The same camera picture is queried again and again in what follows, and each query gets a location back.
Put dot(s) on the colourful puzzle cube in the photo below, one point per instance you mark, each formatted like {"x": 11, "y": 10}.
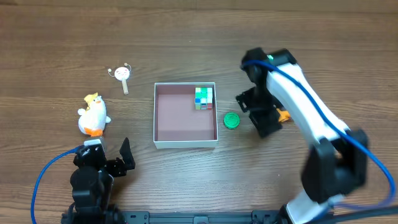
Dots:
{"x": 203, "y": 98}

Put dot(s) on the orange dinosaur toy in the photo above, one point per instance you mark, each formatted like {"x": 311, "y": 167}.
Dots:
{"x": 283, "y": 115}

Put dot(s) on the wooden pig rattle drum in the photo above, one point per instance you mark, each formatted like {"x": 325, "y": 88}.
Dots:
{"x": 122, "y": 74}

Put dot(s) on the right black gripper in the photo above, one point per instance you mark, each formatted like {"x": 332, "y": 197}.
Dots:
{"x": 259, "y": 109}

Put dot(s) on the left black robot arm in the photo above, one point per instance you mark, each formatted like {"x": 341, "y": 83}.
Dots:
{"x": 93, "y": 181}

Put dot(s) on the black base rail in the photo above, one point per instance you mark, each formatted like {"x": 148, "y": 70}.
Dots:
{"x": 255, "y": 216}

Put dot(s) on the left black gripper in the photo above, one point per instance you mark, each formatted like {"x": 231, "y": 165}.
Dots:
{"x": 109, "y": 165}

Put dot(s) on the white plush duck toy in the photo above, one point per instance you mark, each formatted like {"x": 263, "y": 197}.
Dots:
{"x": 94, "y": 118}

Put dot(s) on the white box pink interior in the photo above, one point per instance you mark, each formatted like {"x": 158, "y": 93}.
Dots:
{"x": 177, "y": 123}

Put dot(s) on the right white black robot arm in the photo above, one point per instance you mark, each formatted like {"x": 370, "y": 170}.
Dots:
{"x": 334, "y": 167}

